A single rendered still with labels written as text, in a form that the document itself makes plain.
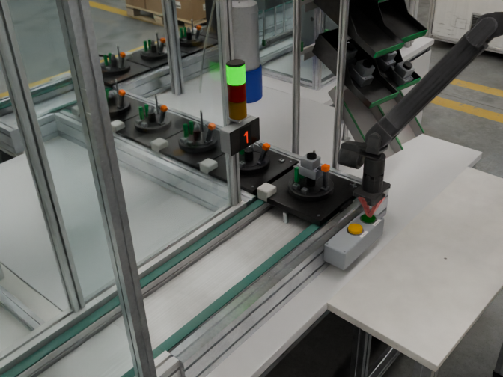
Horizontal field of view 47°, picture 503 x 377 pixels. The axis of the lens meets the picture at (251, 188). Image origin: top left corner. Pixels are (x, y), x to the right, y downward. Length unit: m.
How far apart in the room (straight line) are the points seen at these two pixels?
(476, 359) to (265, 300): 1.41
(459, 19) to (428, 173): 3.90
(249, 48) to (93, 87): 1.77
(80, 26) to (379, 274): 1.15
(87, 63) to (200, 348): 0.74
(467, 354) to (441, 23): 3.94
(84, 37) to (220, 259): 0.95
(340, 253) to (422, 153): 0.81
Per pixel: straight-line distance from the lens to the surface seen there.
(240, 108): 1.56
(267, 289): 1.46
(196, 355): 1.34
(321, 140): 2.32
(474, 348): 2.74
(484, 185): 2.14
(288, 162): 1.94
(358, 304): 1.58
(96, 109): 0.84
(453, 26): 5.99
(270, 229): 1.72
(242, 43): 2.55
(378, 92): 1.89
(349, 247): 1.59
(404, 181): 2.09
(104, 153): 0.87
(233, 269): 1.58
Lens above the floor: 1.95
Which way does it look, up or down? 33 degrees down
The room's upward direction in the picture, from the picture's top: 2 degrees counter-clockwise
